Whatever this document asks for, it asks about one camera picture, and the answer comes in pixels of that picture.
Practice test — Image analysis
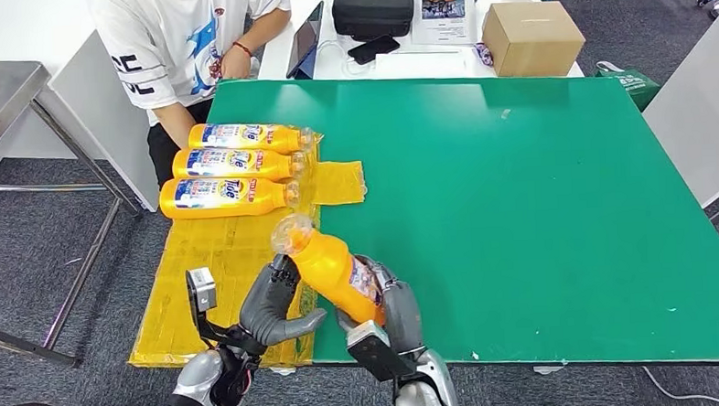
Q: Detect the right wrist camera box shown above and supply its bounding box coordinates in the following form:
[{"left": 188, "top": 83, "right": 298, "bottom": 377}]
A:
[{"left": 345, "top": 318, "right": 417, "bottom": 384}]

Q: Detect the printed paper sign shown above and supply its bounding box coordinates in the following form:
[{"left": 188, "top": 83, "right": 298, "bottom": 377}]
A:
[{"left": 409, "top": 0, "right": 480, "bottom": 48}]

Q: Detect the white desk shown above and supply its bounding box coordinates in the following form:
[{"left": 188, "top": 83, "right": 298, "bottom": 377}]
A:
[{"left": 252, "top": 0, "right": 585, "bottom": 93}]

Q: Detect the black zip case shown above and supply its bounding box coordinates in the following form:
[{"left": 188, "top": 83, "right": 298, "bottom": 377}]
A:
[{"left": 331, "top": 0, "right": 417, "bottom": 43}]

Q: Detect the dark tablet on stand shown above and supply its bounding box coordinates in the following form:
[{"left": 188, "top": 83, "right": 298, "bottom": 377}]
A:
[{"left": 282, "top": 0, "right": 328, "bottom": 80}]

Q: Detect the orange detergent bottle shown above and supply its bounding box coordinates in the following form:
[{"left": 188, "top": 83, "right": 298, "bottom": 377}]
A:
[
  {"left": 268, "top": 209, "right": 388, "bottom": 331},
  {"left": 187, "top": 119, "right": 317, "bottom": 160},
  {"left": 171, "top": 143, "right": 309, "bottom": 187},
  {"left": 158, "top": 172, "right": 304, "bottom": 222}
]

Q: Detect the brown cardboard box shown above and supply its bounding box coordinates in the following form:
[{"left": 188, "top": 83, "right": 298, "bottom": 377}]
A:
[{"left": 481, "top": 0, "right": 588, "bottom": 81}]

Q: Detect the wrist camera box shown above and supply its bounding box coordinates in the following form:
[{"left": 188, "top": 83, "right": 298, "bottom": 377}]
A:
[
  {"left": 345, "top": 318, "right": 417, "bottom": 384},
  {"left": 184, "top": 266, "right": 220, "bottom": 331}
]

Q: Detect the black smartphone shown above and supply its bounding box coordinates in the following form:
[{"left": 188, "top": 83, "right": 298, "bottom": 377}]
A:
[{"left": 346, "top": 35, "right": 402, "bottom": 67}]

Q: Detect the white side table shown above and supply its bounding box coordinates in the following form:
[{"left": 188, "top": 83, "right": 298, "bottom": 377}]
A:
[{"left": 638, "top": 0, "right": 719, "bottom": 253}]

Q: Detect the person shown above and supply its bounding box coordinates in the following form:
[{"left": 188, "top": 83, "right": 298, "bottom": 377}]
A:
[{"left": 86, "top": 0, "right": 300, "bottom": 194}]

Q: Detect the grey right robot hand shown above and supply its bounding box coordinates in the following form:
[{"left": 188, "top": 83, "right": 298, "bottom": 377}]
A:
[{"left": 333, "top": 251, "right": 428, "bottom": 358}]

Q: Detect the green shopping bag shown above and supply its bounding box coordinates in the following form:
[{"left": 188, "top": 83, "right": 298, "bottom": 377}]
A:
[{"left": 596, "top": 59, "right": 663, "bottom": 115}]

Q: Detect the steel table with legs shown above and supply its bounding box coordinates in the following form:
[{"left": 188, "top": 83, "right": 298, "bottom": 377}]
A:
[{"left": 0, "top": 52, "right": 150, "bottom": 371}]

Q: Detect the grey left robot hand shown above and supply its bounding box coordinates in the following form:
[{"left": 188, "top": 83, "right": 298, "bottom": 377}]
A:
[{"left": 235, "top": 251, "right": 331, "bottom": 348}]

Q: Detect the yellow taped cardboard sheet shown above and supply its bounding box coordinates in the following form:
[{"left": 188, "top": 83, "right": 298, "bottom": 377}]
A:
[{"left": 118, "top": 132, "right": 375, "bottom": 375}]

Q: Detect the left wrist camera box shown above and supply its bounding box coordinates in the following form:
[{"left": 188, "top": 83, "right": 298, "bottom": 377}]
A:
[{"left": 184, "top": 266, "right": 220, "bottom": 331}]

